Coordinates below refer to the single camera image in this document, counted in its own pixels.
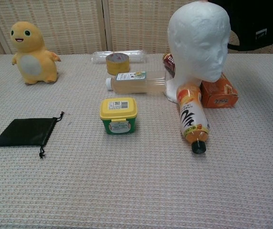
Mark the black baseball cap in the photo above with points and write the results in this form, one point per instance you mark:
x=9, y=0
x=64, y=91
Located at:
x=251, y=21

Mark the pale drink bottle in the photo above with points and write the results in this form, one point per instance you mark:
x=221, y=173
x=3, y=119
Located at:
x=136, y=83

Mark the orange drink bottle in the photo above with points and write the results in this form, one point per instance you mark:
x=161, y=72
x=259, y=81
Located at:
x=192, y=114

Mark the white foam mannequin head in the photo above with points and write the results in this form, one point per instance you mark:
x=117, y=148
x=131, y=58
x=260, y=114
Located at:
x=198, y=43

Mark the yellow lidded green container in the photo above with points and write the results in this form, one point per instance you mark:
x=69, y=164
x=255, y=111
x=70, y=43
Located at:
x=118, y=112

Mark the yellow tape roll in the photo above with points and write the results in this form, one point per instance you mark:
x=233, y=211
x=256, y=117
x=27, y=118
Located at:
x=117, y=65

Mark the clear plastic package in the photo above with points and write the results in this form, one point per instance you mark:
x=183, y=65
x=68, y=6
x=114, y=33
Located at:
x=136, y=57

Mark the red snack packet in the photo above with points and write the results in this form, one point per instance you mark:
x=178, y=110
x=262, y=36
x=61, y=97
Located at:
x=170, y=64

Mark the beige woven tablecloth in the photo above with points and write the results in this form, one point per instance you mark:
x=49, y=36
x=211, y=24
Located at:
x=136, y=181

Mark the orange cardboard box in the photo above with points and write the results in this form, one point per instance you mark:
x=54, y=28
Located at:
x=220, y=95

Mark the woven folding screen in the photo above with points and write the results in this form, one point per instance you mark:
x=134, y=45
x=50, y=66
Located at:
x=79, y=23

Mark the yellow plush dinosaur toy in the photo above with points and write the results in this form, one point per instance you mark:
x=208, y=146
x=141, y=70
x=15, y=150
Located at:
x=32, y=59

